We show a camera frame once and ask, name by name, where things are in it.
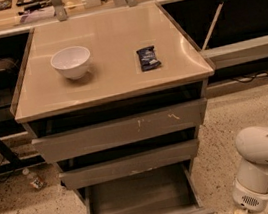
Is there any grey drawer cabinet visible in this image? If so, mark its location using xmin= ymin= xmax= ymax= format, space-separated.
xmin=0 ymin=0 xmax=233 ymax=205

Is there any dark blue snack packet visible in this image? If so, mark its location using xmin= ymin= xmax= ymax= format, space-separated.
xmin=136 ymin=45 xmax=162 ymax=72

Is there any black stand leg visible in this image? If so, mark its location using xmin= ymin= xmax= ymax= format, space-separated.
xmin=0 ymin=120 xmax=43 ymax=175

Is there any white stick with black tip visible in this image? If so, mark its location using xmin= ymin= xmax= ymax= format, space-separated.
xmin=202 ymin=0 xmax=228 ymax=50

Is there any black floor cable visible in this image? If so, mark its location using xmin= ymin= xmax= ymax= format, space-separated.
xmin=229 ymin=70 xmax=268 ymax=85

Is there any grey drawer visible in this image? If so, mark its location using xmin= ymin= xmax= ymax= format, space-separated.
xmin=85 ymin=164 xmax=214 ymax=214
xmin=31 ymin=98 xmax=207 ymax=163
xmin=59 ymin=139 xmax=199 ymax=190

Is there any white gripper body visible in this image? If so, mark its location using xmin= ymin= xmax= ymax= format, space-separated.
xmin=232 ymin=177 xmax=268 ymax=214

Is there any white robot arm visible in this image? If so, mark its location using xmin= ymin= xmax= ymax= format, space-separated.
xmin=232 ymin=126 xmax=268 ymax=214

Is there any white bowl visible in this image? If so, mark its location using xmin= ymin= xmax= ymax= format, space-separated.
xmin=50 ymin=46 xmax=91 ymax=80

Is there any plastic water bottle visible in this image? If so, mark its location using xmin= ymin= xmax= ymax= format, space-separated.
xmin=22 ymin=168 xmax=46 ymax=190

